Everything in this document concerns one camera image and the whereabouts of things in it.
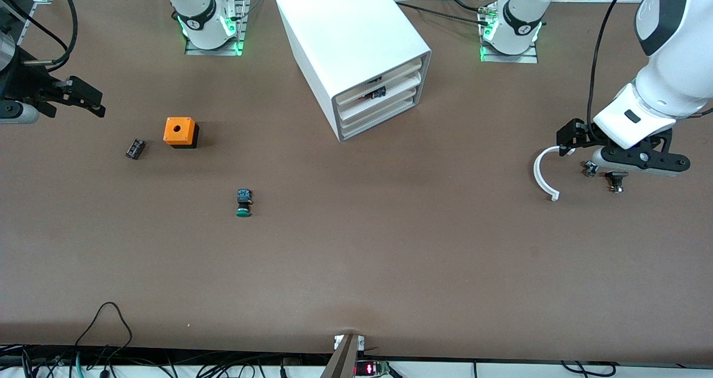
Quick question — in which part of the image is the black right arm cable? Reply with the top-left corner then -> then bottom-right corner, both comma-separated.
52,0 -> 79,70

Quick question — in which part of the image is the white plastic bin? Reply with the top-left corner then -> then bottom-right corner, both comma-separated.
338,73 -> 421,117

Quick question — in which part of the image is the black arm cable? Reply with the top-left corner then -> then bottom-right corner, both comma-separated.
587,0 -> 642,143
52,0 -> 79,70

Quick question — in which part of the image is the black looped cable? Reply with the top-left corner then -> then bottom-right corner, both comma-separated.
74,302 -> 134,363

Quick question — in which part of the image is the black cable on table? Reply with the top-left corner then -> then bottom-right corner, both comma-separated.
394,0 -> 492,29

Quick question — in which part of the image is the white curved plastic arc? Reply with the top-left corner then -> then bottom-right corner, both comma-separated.
533,145 -> 561,202

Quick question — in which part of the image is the green mushroom push button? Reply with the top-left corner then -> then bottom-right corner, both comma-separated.
235,188 -> 255,218

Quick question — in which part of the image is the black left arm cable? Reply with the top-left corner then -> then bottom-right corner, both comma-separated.
587,0 -> 642,143

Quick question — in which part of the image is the orange button enclosure box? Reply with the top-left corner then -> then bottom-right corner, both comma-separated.
163,116 -> 200,150

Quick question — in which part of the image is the aluminium frame profile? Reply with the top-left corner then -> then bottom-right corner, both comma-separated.
16,0 -> 57,40

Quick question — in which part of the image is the device with red display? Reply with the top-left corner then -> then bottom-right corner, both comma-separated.
353,360 -> 393,378

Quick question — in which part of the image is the grey camera stand bracket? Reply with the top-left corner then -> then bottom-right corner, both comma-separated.
319,333 -> 366,378

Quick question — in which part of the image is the black push button part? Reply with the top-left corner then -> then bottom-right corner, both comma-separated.
604,170 -> 629,194

